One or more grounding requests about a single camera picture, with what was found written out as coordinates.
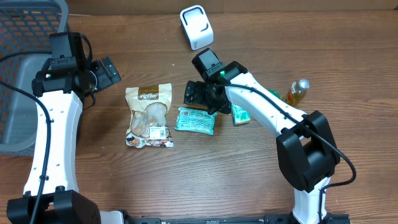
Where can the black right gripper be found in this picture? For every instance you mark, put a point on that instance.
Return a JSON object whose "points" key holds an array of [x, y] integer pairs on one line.
{"points": [[225, 106]]}

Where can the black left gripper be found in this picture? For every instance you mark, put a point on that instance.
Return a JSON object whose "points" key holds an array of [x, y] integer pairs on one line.
{"points": [[105, 80]]}

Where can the teal snack bar wrapper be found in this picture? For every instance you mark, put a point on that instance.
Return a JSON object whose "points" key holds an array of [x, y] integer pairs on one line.
{"points": [[197, 121]]}

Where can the teal tissue pack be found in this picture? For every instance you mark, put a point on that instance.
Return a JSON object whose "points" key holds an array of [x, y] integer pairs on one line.
{"points": [[240, 116]]}

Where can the brown Pantree snack pouch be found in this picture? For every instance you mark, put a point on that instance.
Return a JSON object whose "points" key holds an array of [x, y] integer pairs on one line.
{"points": [[149, 106]]}

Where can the green lidded cup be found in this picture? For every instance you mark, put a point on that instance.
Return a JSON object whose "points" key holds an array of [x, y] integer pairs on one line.
{"points": [[275, 93]]}

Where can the yellow oil bottle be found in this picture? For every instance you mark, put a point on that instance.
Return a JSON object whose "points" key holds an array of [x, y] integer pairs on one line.
{"points": [[296, 93]]}

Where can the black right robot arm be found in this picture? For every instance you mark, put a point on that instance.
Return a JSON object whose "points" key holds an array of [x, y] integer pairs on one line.
{"points": [[304, 142]]}

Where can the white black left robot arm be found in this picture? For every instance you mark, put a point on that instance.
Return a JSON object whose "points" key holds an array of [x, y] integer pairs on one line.
{"points": [[51, 193]]}

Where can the white barcode scanner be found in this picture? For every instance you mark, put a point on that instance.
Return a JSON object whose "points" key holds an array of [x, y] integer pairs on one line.
{"points": [[196, 27]]}

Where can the grey plastic mesh basket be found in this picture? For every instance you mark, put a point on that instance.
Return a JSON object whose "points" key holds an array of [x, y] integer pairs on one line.
{"points": [[25, 29]]}

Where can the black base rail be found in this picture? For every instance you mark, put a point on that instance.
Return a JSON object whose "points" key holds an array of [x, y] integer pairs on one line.
{"points": [[268, 219]]}

